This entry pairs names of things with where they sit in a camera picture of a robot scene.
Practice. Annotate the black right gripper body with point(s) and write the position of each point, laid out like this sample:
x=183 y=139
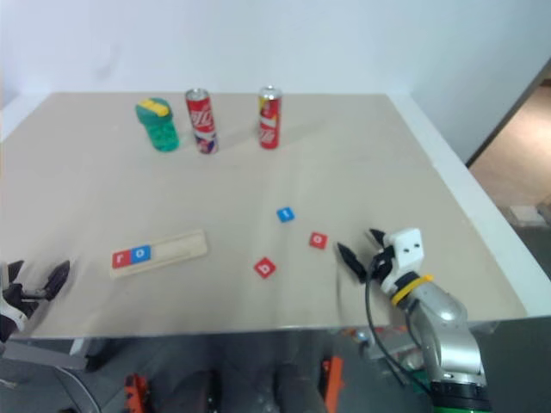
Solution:
x=382 y=263

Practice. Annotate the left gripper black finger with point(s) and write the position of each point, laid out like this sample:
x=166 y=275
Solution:
x=58 y=279
x=16 y=270

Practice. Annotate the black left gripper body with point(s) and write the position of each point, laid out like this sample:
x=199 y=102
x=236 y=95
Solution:
x=19 y=299

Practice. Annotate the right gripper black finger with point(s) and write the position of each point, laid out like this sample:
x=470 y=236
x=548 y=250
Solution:
x=354 y=261
x=379 y=238

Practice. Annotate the red letter tile o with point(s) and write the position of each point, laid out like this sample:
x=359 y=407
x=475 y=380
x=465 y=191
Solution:
x=318 y=239

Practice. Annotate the red letter r block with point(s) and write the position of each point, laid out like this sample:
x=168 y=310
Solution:
x=120 y=257

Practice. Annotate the blue letter tile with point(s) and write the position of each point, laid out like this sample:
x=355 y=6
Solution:
x=286 y=214

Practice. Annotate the blue letter o block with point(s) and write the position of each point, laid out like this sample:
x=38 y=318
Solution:
x=140 y=254

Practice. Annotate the red letter tile b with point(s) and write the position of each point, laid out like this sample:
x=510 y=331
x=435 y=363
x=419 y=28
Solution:
x=264 y=267

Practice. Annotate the light wooden letter tray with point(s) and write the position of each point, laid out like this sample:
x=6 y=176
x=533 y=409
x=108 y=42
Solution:
x=181 y=248

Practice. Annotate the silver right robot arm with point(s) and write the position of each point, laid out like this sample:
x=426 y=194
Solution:
x=447 y=331

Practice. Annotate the yellow band on right wrist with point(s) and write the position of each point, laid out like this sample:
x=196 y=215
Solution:
x=409 y=289

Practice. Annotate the grey bar under table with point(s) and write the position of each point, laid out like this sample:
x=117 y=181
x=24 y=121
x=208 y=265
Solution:
x=43 y=353

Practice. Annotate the small silver round knob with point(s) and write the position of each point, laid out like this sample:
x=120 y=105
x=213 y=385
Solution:
x=363 y=337

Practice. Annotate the grey curved tube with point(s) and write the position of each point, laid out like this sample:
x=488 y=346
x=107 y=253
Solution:
x=82 y=389

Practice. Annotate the orange black clamp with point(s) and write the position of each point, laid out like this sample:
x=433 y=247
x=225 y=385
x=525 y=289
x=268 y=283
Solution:
x=137 y=393
x=333 y=383

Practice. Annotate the small cardboard box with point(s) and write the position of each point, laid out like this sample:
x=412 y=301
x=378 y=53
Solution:
x=526 y=215

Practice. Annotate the red cola can yellow top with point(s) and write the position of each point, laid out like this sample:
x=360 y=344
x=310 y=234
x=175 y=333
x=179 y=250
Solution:
x=270 y=122

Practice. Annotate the green bottle with yellow lid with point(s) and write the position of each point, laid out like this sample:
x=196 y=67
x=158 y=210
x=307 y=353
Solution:
x=158 y=129

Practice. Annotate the red cola can purple base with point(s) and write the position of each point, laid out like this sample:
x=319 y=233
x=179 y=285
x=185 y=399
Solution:
x=202 y=122

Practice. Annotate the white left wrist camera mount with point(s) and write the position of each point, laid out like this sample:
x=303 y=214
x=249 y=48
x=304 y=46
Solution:
x=17 y=320

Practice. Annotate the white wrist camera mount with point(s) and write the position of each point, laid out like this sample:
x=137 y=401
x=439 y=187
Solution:
x=17 y=320
x=408 y=249

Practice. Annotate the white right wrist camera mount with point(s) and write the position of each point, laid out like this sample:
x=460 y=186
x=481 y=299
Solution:
x=408 y=249

